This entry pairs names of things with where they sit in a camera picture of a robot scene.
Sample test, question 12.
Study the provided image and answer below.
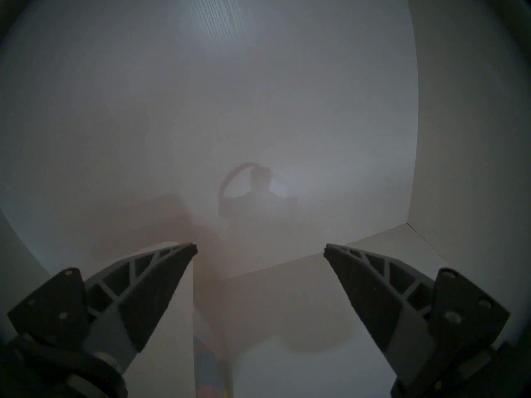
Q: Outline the cream open wardrobe cabinet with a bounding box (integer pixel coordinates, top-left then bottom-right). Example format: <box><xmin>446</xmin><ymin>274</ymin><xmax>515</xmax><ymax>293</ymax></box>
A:
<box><xmin>0</xmin><ymin>0</ymin><xmax>531</xmax><ymax>398</ymax></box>

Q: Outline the white cabinet shelf board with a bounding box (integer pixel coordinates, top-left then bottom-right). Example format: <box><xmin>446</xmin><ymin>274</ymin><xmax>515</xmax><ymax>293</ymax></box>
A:
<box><xmin>222</xmin><ymin>222</ymin><xmax>451</xmax><ymax>398</ymax></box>

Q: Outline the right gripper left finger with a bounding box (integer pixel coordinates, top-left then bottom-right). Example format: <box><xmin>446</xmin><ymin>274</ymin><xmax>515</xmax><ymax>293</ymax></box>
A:
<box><xmin>8</xmin><ymin>243</ymin><xmax>198</xmax><ymax>373</ymax></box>

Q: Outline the blue yellow striped cloth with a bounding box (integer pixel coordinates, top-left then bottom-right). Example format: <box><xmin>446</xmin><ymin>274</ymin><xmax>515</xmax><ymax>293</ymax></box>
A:
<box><xmin>194</xmin><ymin>337</ymin><xmax>224</xmax><ymax>398</ymax></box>

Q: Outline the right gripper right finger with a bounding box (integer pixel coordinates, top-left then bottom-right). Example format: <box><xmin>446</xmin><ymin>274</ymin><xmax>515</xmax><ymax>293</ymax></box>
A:
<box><xmin>324</xmin><ymin>243</ymin><xmax>511</xmax><ymax>396</ymax></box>

